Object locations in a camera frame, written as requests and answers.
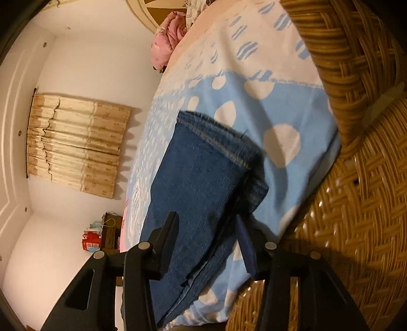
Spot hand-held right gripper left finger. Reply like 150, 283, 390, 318
41, 212, 180, 331

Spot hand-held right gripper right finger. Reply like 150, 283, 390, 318
236, 216, 371, 331

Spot blue denim jeans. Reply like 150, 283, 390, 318
140, 110, 269, 327

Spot brown wooden desk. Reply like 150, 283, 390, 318
101, 213, 124, 253

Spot red gift bag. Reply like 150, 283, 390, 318
82, 232, 101, 253

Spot woven wicker chair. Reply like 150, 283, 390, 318
225, 0, 407, 331

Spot beige patterned window curtain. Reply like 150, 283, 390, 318
25, 92, 133, 200

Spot pink folded quilt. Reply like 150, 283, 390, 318
150, 11, 189, 72

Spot cream and brown headboard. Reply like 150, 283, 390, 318
125, 0, 192, 34

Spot fringed patterned cloth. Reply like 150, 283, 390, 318
186, 0, 211, 26

